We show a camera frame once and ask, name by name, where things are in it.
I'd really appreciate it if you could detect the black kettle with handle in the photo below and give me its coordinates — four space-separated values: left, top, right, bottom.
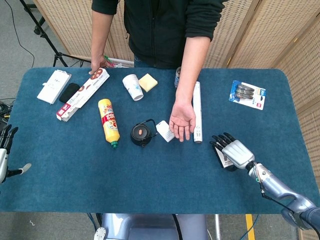
129 118 158 148

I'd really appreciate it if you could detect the person's right forearm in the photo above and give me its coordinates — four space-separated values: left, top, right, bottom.
90 9 112 61

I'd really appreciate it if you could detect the binder clips blue pack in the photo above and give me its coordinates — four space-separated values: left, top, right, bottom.
228 79 267 111

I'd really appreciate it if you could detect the flat white box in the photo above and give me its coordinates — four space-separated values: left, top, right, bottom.
36 69 72 105

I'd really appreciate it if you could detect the person's right hand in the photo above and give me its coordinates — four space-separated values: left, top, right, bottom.
89 54 109 75

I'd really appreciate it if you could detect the thin black floor cable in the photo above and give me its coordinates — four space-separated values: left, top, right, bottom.
4 0 36 62

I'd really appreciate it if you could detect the person's left hand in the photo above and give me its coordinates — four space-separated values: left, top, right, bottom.
168 100 197 143

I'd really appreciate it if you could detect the robot grey base torso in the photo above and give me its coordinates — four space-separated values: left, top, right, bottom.
93 212 209 240

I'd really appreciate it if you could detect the black cable bundle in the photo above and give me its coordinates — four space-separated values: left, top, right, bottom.
0 99 13 124

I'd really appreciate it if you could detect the long red white wrap box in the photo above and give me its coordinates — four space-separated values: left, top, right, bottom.
55 67 111 123

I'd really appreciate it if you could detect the robot left five-finger hand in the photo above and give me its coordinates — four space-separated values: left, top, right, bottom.
0 124 33 185

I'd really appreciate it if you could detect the white roll tube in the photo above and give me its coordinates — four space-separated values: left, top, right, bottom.
192 81 203 144

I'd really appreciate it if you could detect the metal can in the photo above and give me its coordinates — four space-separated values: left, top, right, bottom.
174 66 182 89

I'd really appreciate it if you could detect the yellow bottle green cap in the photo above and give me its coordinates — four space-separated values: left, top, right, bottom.
97 98 121 150

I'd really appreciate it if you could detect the blue felt table mat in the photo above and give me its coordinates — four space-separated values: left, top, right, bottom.
0 66 320 215

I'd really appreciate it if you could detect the white paper cup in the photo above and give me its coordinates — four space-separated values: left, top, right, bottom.
121 73 145 102

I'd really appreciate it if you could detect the person's black jacket torso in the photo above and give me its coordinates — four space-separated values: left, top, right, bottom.
91 0 227 70

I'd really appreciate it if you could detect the grey product box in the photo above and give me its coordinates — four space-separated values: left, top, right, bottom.
212 145 239 172

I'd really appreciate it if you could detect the yellow sticky note pad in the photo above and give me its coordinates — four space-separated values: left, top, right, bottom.
138 73 159 93

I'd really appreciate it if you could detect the black tripod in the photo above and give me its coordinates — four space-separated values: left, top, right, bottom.
19 0 91 68

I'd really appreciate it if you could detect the white card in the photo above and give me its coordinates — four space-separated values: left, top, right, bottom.
155 120 176 143

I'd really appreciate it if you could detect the white plastic basket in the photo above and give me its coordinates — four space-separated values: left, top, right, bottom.
104 55 135 69

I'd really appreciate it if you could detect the person's left forearm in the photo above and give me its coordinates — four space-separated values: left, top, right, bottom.
174 34 212 106

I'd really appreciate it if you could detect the robot right five-finger hand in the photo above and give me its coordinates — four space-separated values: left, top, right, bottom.
209 132 256 171

